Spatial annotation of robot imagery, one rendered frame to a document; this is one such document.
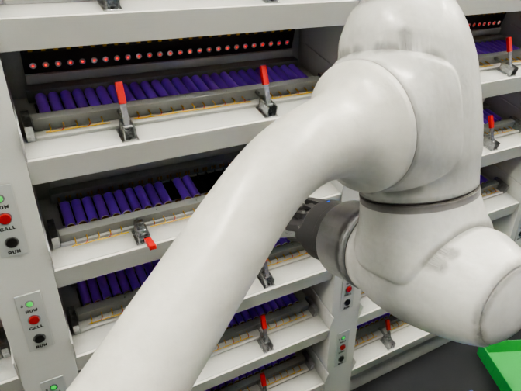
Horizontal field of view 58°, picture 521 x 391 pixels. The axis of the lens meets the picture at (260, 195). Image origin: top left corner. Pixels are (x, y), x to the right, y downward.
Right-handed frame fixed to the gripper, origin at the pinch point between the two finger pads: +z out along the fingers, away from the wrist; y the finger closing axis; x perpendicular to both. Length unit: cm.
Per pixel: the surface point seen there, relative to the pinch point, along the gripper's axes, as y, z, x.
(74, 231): -25.5, 24.7, -3.8
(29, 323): -35.8, 22.8, -17.5
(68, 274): -28.0, 21.7, -10.2
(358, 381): 47, 43, -78
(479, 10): 65, 13, 27
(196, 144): -3.1, 17.0, 8.5
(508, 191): 100, 30, -25
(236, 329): 7, 37, -41
